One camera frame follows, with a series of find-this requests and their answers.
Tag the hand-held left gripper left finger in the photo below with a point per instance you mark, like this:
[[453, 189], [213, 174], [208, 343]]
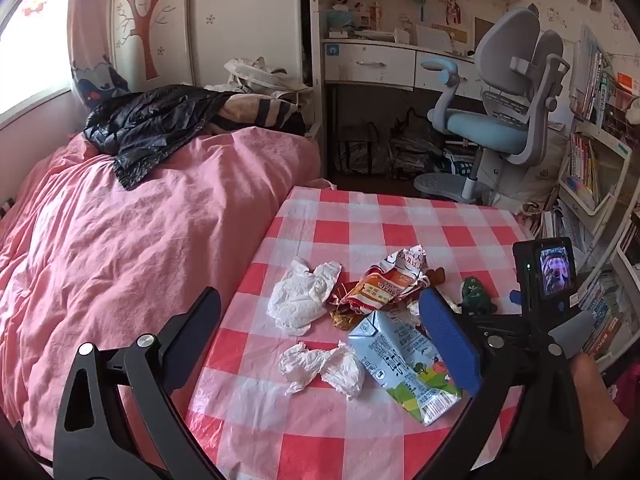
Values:
[[195, 330]]

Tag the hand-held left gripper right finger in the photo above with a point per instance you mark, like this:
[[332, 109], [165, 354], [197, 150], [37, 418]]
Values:
[[447, 340]]

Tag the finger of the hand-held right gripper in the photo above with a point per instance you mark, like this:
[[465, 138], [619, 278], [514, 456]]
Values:
[[515, 298], [492, 321]]

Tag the green toy figure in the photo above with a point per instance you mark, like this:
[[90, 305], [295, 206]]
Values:
[[472, 292]]

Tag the blue drink carton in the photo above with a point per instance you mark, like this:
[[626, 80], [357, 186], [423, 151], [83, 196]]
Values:
[[400, 360]]

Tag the orange brown wrapper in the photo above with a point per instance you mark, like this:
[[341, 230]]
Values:
[[436, 276], [342, 319]]

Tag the orange white snack wrapper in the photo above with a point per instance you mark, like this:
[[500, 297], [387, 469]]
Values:
[[385, 285]]

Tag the small white tissue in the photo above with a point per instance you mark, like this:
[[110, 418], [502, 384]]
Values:
[[345, 370]]

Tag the large white tissue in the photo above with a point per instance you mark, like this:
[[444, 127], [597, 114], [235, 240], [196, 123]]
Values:
[[300, 300]]

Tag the person's right forearm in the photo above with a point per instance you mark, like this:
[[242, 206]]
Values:
[[595, 410]]

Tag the cream tree print bag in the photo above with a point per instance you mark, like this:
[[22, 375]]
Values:
[[542, 175]]

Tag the stacks of books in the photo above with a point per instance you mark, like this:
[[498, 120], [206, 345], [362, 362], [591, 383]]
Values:
[[585, 170]]

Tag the pink blanket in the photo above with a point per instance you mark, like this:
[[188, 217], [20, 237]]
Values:
[[125, 240]]

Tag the white bookshelf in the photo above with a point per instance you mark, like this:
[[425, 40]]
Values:
[[617, 152]]

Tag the blue white package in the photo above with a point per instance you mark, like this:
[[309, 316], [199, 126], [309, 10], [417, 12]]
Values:
[[456, 162]]

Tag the grey blue office chair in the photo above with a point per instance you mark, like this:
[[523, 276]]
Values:
[[480, 127]]

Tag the red white checked tablecloth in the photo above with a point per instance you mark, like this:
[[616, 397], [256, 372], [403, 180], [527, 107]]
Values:
[[325, 230]]

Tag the black plastic bag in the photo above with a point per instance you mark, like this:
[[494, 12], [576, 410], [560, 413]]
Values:
[[145, 130]]

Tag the beige navy striped pillow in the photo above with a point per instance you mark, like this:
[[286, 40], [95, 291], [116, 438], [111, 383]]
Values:
[[260, 110]]

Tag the white tote bag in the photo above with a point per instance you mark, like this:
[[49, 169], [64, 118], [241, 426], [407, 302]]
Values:
[[260, 75]]

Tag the white desk with drawers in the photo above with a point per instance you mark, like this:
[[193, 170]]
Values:
[[370, 57]]

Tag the white wardrobe with tree print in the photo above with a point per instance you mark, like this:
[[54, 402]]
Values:
[[225, 20]]

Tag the window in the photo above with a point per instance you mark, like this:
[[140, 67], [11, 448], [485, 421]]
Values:
[[35, 45]]

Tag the pink printed curtain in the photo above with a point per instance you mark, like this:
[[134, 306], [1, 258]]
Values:
[[90, 20]]

